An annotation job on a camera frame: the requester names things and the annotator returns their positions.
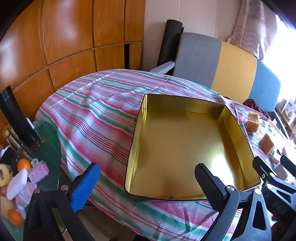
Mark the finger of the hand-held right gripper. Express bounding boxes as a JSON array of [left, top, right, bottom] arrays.
[[280, 154, 296, 178], [253, 156, 278, 184]]

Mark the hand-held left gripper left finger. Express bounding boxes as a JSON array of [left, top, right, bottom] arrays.
[[23, 162, 101, 241]]

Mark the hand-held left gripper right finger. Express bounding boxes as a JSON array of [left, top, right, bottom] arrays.
[[195, 163, 273, 241]]

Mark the gold tin box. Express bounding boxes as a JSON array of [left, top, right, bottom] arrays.
[[124, 93, 261, 202]]

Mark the green glass table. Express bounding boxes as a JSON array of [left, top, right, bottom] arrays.
[[0, 120, 68, 241]]

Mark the dark red cloth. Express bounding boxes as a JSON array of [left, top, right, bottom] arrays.
[[242, 98, 271, 120]]

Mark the orange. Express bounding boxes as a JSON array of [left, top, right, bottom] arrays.
[[18, 159, 32, 172], [8, 209, 23, 226]]

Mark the striped tablecloth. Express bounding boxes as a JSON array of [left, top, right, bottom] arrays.
[[35, 69, 296, 241]]

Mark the yellow ribbon bundle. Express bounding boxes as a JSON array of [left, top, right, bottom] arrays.
[[0, 163, 13, 187]]

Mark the gold perfume bottle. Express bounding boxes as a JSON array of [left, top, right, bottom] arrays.
[[2, 125, 23, 151]]

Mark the black cylinder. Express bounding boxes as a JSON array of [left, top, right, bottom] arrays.
[[0, 85, 40, 147]]

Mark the grey yellow blue chair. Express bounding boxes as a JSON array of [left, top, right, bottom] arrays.
[[150, 32, 282, 114]]

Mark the pink patterned curtain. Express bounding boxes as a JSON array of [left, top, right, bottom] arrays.
[[227, 0, 279, 61]]

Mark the black rolled mat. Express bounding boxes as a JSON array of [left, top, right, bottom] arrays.
[[157, 19, 184, 68]]

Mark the wooden wardrobe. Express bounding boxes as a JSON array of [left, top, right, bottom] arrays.
[[0, 0, 146, 149]]

